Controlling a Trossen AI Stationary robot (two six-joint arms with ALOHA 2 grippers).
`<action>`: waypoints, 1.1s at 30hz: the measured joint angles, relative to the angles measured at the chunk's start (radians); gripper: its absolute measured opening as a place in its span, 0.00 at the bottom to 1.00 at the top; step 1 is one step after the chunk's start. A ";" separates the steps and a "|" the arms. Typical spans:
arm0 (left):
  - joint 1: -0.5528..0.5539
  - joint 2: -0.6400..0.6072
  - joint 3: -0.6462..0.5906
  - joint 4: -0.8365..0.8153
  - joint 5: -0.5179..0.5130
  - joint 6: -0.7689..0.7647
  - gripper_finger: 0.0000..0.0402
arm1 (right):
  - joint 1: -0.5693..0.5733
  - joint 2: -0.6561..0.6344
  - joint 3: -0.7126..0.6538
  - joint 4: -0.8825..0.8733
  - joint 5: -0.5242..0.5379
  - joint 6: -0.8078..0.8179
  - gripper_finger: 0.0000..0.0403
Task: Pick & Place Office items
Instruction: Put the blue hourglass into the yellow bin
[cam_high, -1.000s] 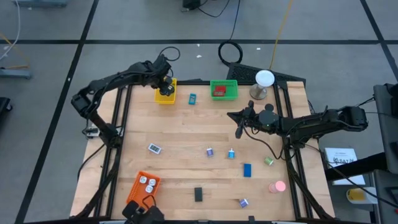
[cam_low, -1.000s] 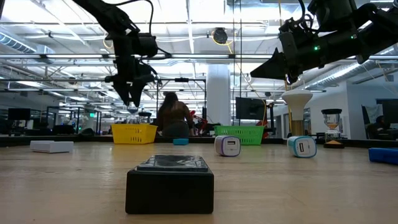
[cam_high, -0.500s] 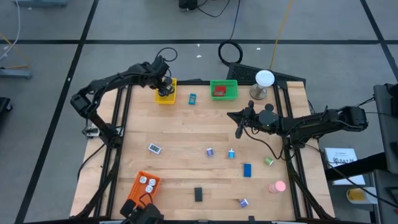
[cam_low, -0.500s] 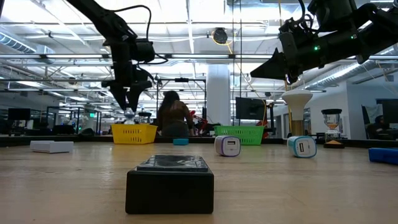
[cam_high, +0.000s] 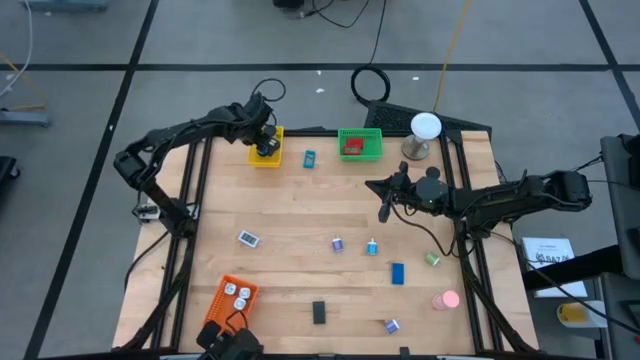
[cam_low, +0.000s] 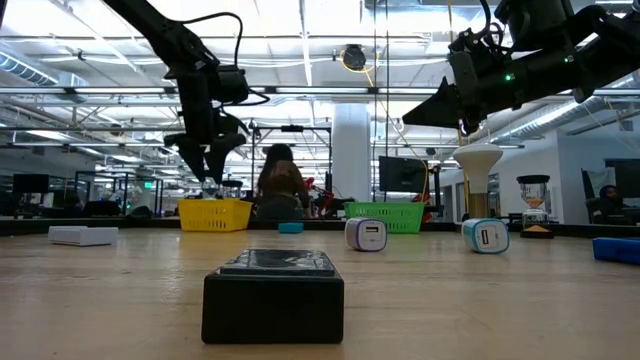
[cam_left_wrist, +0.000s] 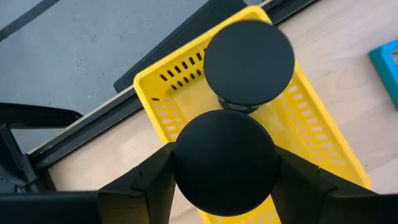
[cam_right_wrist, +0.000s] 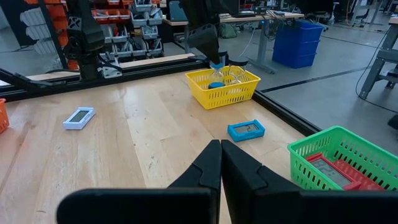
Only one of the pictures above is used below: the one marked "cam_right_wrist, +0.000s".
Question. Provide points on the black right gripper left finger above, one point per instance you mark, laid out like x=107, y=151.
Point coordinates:
x=202, y=186

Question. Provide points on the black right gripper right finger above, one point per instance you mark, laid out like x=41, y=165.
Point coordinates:
x=248, y=193

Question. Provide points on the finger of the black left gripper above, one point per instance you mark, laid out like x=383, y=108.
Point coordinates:
x=209, y=55
x=216, y=56

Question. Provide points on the black hourglass white sand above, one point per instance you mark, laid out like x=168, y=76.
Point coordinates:
x=238, y=61

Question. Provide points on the black hourglass blue sand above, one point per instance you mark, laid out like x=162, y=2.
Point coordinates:
x=216, y=84

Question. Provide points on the white digital clock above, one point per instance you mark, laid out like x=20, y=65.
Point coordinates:
x=70, y=124

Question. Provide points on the green backpack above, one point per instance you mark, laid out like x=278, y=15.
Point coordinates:
x=228, y=31

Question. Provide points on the yellow plastic basket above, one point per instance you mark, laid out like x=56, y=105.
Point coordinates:
x=217, y=99

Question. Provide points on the green plastic basket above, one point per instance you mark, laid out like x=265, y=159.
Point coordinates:
x=298, y=168

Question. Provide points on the light blue digital clock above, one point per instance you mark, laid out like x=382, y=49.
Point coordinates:
x=233, y=137

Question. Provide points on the small parts bin rack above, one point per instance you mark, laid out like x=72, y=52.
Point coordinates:
x=140, y=21

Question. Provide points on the blue plastic bin stack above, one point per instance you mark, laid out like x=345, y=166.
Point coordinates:
x=295, y=46

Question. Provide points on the grey metal table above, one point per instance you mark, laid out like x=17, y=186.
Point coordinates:
x=373, y=71

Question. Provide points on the orange plastic basket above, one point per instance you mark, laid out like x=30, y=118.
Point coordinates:
x=3, y=116

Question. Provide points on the black aluminium rig frame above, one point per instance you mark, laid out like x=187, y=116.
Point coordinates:
x=286, y=115

